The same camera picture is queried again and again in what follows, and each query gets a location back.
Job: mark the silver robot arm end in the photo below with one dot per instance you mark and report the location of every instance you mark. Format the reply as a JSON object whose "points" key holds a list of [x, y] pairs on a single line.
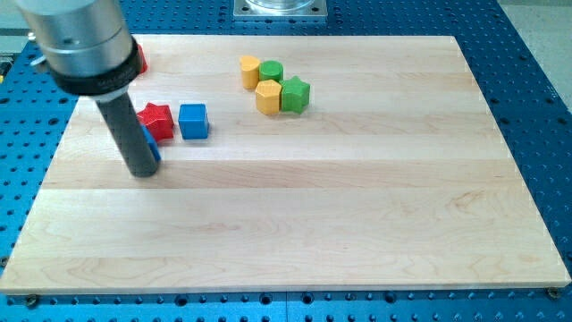
{"points": [[87, 44]]}

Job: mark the blue cube block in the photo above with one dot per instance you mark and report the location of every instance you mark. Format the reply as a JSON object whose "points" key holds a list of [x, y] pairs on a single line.
{"points": [[193, 121]]}

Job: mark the red circle block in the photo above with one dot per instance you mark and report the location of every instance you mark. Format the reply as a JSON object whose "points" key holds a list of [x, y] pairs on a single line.
{"points": [[142, 60]]}

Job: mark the green star block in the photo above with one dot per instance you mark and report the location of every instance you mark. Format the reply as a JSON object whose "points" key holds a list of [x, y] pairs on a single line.
{"points": [[295, 95]]}

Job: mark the yellow hexagon block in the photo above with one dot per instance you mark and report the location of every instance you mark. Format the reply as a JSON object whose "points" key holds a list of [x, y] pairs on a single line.
{"points": [[268, 97]]}

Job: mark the green cylinder block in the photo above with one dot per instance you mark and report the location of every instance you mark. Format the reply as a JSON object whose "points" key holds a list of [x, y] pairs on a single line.
{"points": [[270, 70]]}

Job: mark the yellow rounded block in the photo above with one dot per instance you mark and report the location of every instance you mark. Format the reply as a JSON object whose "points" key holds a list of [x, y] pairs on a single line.
{"points": [[249, 70]]}

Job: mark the light wooden board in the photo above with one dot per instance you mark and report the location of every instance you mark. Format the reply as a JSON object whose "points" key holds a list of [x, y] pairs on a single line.
{"points": [[396, 176]]}

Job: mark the red star block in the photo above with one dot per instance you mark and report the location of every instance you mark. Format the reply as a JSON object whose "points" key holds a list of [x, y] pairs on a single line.
{"points": [[158, 121]]}

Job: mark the blue block behind rod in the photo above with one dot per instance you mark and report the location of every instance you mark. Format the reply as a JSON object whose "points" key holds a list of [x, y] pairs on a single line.
{"points": [[151, 143]]}

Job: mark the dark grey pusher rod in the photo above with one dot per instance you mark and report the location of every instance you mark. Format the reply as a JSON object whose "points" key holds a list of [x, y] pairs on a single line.
{"points": [[122, 121]]}

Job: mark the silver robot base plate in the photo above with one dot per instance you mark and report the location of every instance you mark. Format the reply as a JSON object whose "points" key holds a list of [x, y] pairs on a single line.
{"points": [[274, 9]]}

